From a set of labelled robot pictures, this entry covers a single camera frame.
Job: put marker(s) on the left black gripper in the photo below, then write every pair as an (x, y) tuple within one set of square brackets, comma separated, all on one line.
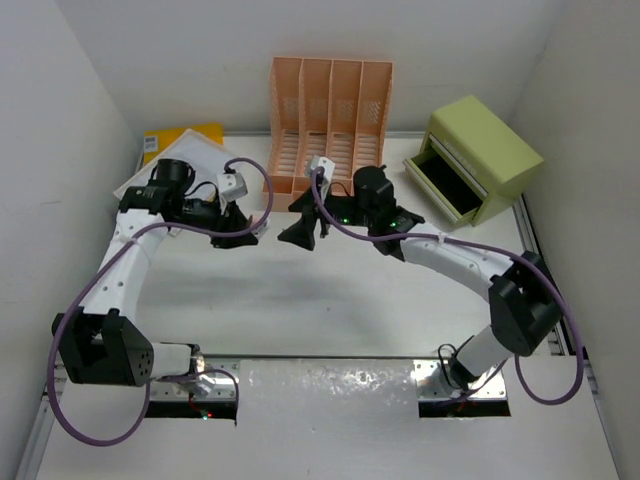
[(233, 219)]

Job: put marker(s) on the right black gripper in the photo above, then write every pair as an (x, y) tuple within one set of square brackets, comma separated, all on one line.
[(302, 231)]

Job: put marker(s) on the green drawer cabinet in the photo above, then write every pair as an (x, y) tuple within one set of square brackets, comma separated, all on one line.
[(471, 164)]

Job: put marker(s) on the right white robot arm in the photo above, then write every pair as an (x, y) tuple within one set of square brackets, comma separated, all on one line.
[(522, 309)]

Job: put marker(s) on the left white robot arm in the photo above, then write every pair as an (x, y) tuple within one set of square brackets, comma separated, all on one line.
[(98, 339)]

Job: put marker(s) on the clear mesh document pouch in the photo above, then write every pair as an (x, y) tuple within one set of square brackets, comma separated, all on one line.
[(207, 158)]

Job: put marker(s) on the pink desktop file organizer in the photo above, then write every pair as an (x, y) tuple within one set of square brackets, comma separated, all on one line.
[(327, 107)]

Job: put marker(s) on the yellow folder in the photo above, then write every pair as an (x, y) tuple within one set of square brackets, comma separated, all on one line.
[(155, 141)]

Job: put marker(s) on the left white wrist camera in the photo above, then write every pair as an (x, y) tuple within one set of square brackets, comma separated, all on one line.
[(231, 186)]

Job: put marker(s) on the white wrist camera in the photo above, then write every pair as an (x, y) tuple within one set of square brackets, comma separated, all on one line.
[(326, 165), (231, 186)]

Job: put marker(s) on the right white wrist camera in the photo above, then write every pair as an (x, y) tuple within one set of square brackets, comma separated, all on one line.
[(326, 165)]

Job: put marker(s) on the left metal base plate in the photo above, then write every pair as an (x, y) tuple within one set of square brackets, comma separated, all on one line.
[(218, 382)]

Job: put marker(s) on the metal base plate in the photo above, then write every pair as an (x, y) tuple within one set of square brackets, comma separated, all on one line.
[(432, 386), (218, 382)]

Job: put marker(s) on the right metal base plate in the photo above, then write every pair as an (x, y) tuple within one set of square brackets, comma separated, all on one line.
[(432, 386)]

